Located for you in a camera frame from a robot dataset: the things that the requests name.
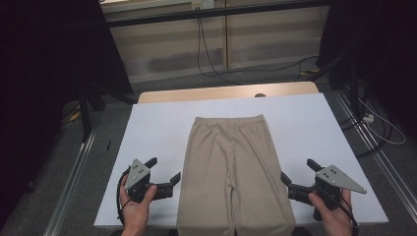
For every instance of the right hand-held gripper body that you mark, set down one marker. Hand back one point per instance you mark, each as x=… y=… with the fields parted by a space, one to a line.
x=331 y=178

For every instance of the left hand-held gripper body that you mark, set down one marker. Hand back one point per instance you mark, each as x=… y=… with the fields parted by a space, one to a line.
x=137 y=173

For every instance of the beige pants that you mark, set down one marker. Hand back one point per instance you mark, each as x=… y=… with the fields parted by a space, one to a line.
x=229 y=170

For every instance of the person's left hand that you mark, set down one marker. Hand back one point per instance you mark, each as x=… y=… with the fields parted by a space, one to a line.
x=136 y=216

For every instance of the person's right hand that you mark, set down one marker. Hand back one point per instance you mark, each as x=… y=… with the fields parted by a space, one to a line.
x=331 y=223

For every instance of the white table cover board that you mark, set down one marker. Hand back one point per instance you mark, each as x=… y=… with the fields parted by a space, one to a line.
x=157 y=131

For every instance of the small black floor item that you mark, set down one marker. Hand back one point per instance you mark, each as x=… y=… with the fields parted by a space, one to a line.
x=108 y=145

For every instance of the white power strip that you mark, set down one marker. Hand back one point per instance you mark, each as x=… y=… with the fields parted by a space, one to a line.
x=368 y=118

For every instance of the black metal stand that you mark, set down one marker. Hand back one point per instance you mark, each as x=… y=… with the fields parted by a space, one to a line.
x=86 y=114
x=353 y=85

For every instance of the yellow floor tape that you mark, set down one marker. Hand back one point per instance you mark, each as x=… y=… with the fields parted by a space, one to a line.
x=75 y=115
x=309 y=71

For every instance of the dark table grommet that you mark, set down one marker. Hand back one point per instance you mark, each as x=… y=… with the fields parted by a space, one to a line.
x=260 y=95

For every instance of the black curtain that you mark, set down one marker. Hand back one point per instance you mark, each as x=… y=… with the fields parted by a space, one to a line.
x=387 y=49
x=39 y=82

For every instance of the black horizontal bar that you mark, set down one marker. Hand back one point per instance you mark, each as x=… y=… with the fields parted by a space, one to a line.
x=147 y=19

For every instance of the aluminium floor rail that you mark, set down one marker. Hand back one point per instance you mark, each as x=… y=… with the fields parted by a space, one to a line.
x=383 y=164
x=69 y=187

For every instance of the white wall socket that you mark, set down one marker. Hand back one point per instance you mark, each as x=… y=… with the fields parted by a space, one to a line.
x=203 y=4

